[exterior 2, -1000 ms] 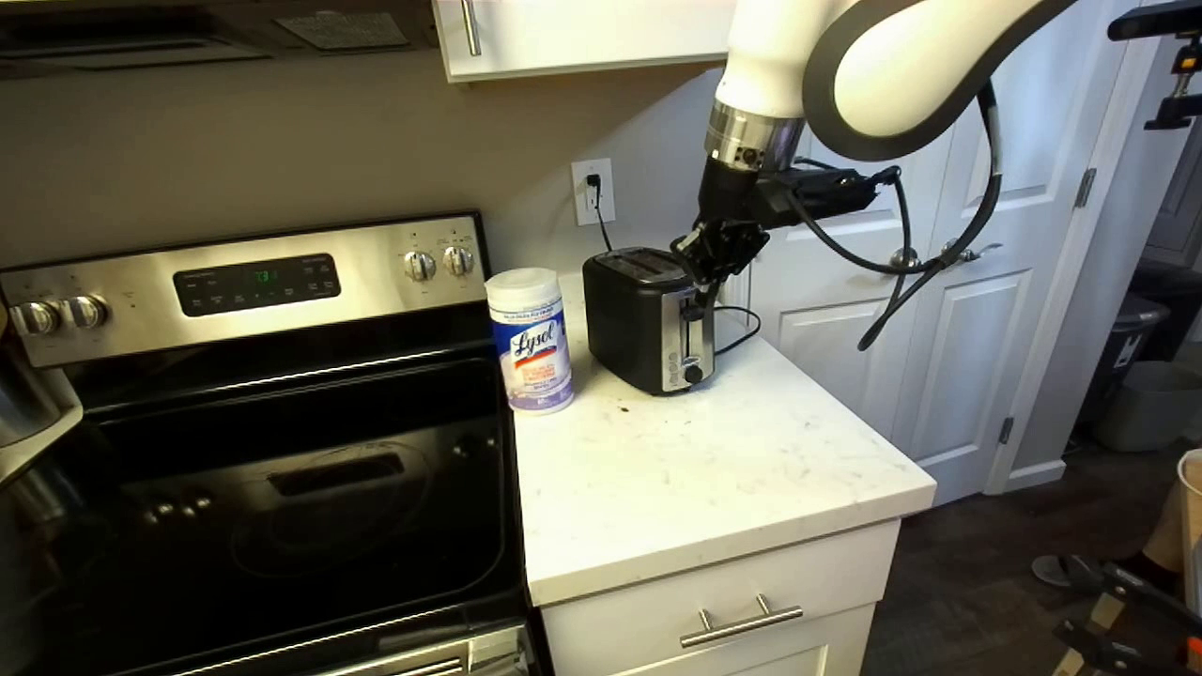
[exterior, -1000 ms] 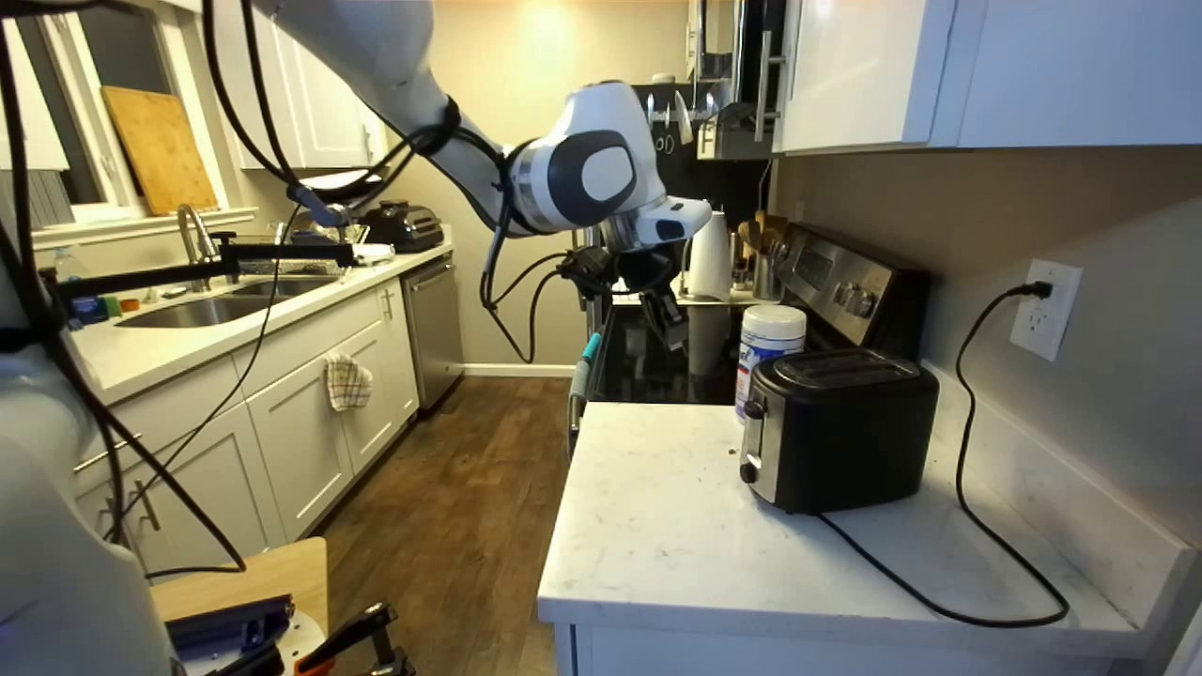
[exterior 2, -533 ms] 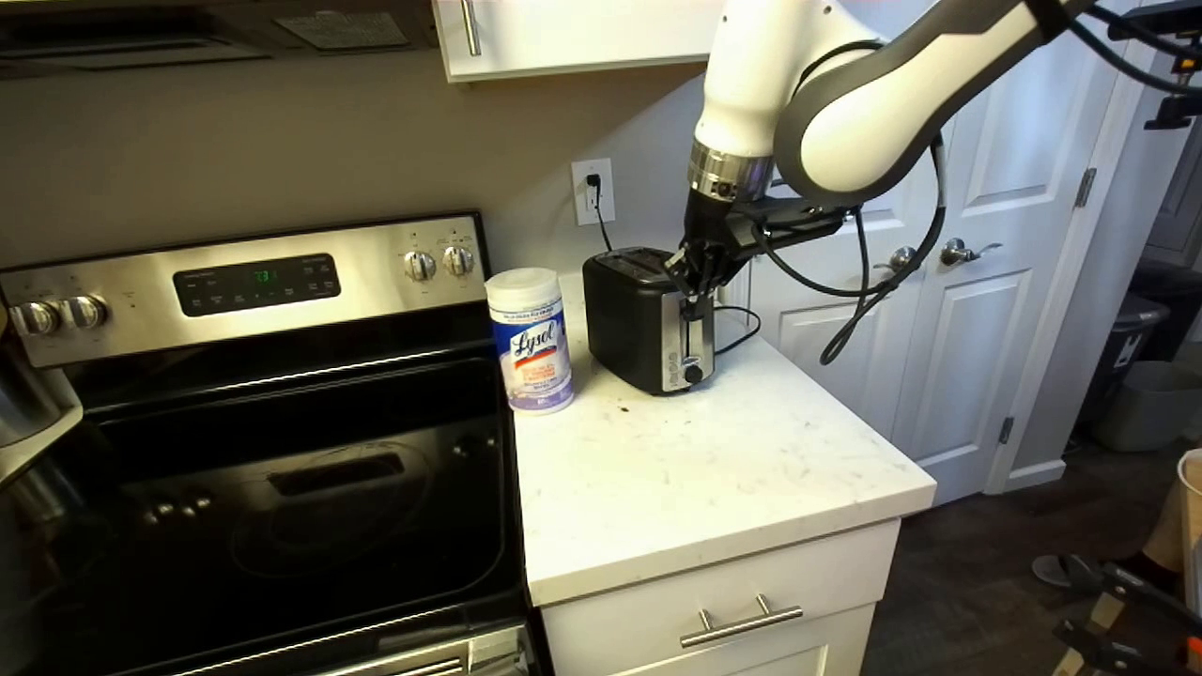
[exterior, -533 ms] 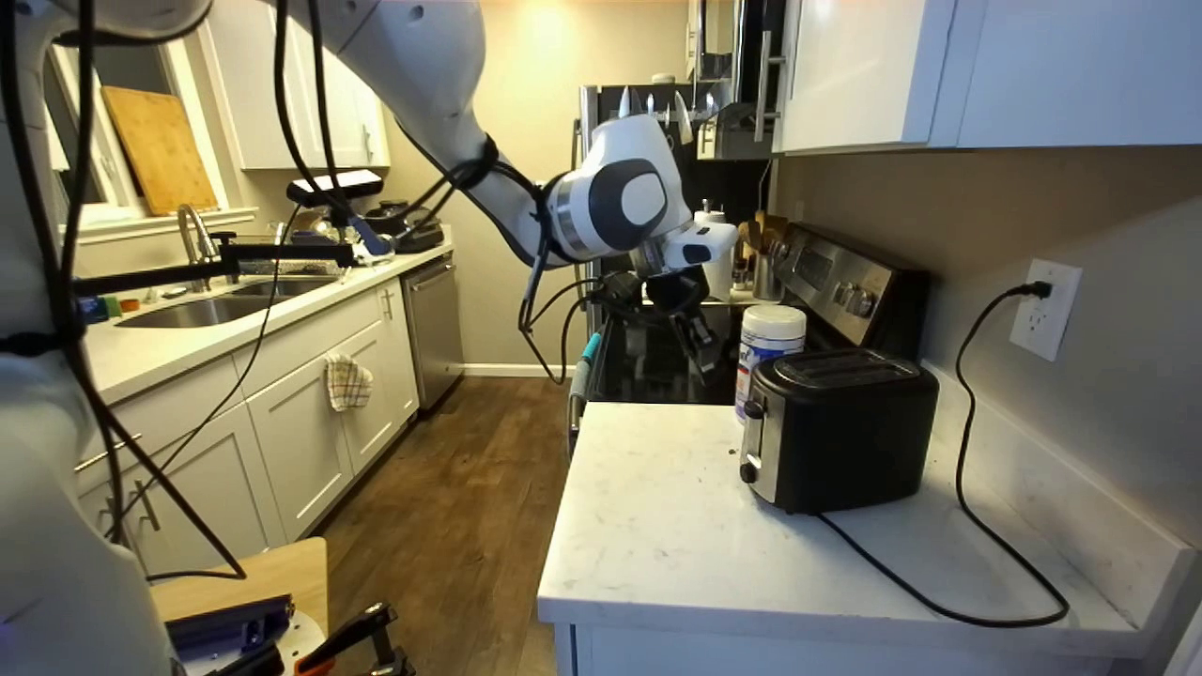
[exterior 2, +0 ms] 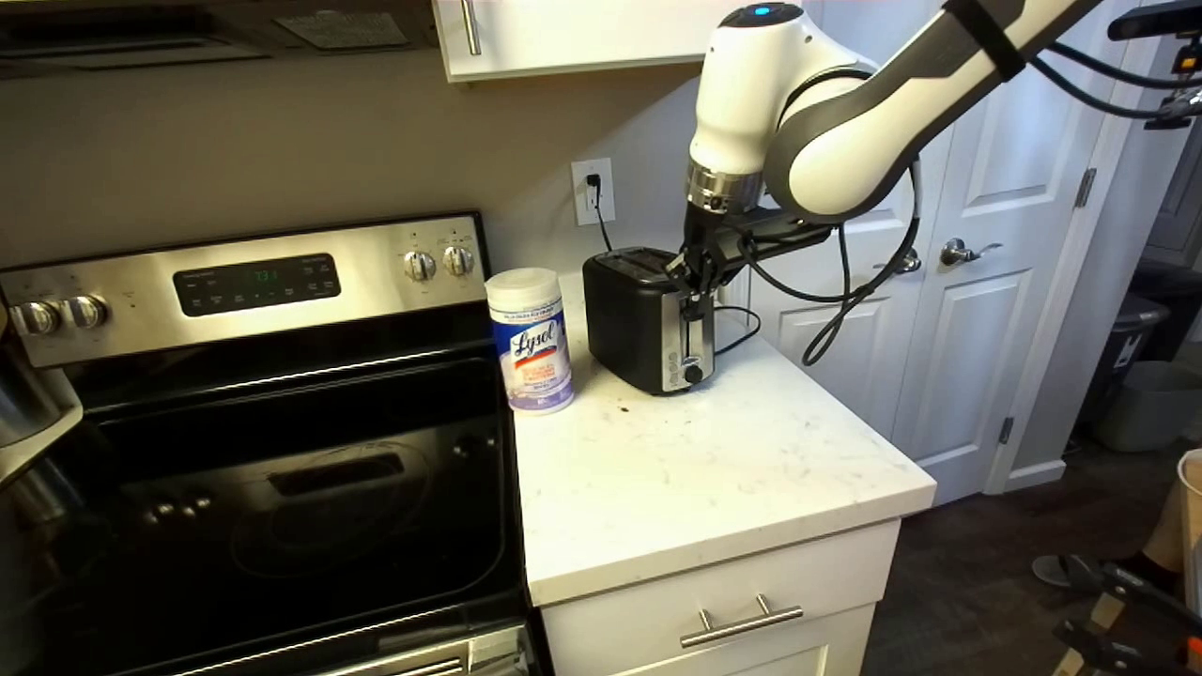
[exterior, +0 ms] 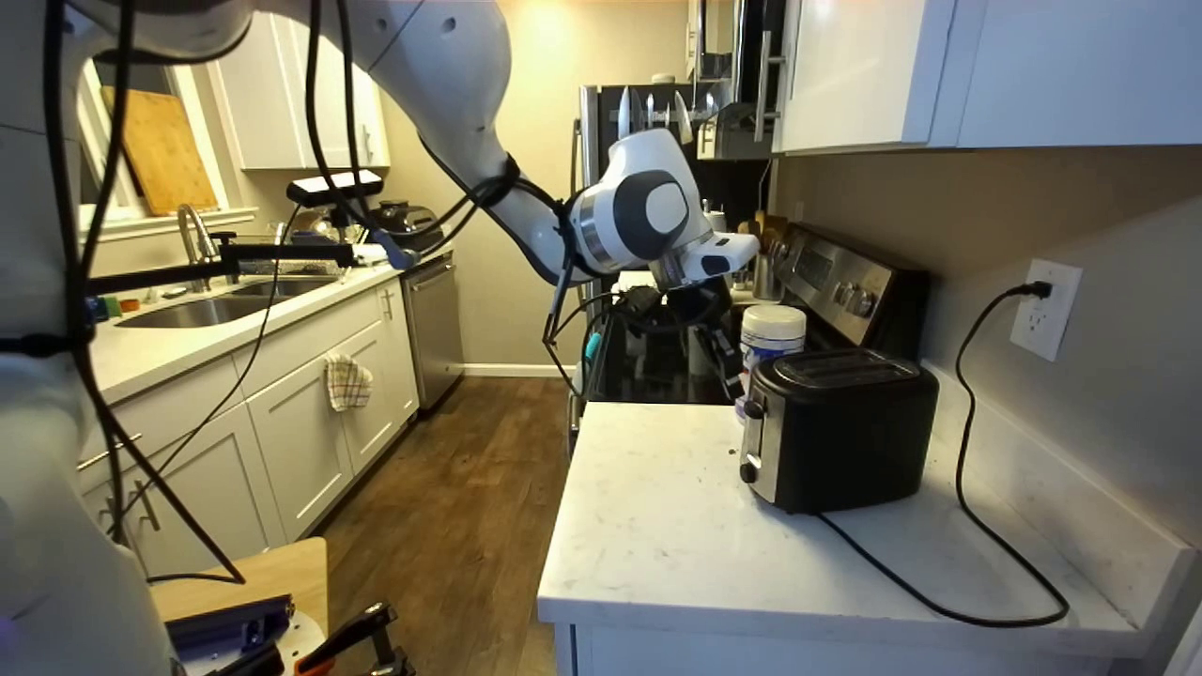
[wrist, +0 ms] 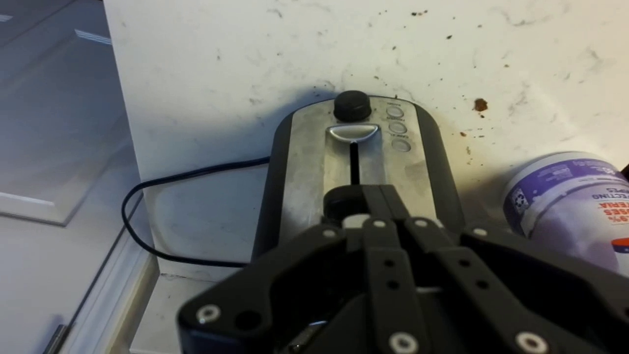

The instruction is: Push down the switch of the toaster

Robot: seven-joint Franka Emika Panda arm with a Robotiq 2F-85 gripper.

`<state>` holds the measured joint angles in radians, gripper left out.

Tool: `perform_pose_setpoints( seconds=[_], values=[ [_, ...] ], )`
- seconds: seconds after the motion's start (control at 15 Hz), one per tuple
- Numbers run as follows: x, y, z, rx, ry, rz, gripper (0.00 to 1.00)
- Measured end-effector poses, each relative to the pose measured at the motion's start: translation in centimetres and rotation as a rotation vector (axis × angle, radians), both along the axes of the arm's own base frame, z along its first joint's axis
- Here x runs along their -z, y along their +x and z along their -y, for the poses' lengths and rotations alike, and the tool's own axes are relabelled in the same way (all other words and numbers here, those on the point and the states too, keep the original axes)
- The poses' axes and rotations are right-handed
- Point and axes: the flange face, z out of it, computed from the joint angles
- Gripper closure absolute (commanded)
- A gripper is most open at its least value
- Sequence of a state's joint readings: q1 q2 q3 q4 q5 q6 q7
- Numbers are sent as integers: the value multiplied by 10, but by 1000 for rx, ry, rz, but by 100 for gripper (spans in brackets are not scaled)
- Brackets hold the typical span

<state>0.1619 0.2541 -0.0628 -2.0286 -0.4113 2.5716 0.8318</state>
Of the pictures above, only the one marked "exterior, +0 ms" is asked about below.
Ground red and black clamp tool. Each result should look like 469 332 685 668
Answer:
295 600 412 676

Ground black countertop appliance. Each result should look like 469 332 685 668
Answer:
370 199 451 260

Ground black and silver toaster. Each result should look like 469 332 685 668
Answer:
735 345 943 517

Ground black toaster power cord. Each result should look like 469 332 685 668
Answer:
813 280 1076 631

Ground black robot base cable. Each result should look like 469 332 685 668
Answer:
37 0 253 590

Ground light wooden board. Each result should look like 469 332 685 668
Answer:
146 534 334 676

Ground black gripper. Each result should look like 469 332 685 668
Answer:
586 280 752 407

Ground white wall cabinet beside window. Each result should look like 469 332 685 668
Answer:
205 7 396 177

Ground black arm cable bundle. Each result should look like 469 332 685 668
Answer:
300 0 598 416

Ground wooden cutting board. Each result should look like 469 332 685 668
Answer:
103 82 221 217

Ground white wipes canister blue label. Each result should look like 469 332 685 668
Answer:
733 300 813 416

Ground stainless steel sink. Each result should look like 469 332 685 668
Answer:
112 270 345 335

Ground white wall outlet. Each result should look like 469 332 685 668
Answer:
1006 257 1086 366

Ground black camera on stand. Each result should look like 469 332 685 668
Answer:
281 166 387 211

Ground black stainless kitchen stove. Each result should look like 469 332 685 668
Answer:
569 231 935 436

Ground white hanging dish towel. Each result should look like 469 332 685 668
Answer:
321 351 380 416

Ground large white wall cabinet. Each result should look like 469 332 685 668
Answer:
769 0 1202 161

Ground white base cabinets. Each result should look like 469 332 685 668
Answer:
68 280 426 584

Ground chrome sink faucet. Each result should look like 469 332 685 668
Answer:
175 203 226 270

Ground stainless steel dishwasher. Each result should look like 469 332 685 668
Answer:
399 257 469 416

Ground dark blue flat object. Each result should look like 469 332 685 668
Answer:
163 595 300 676

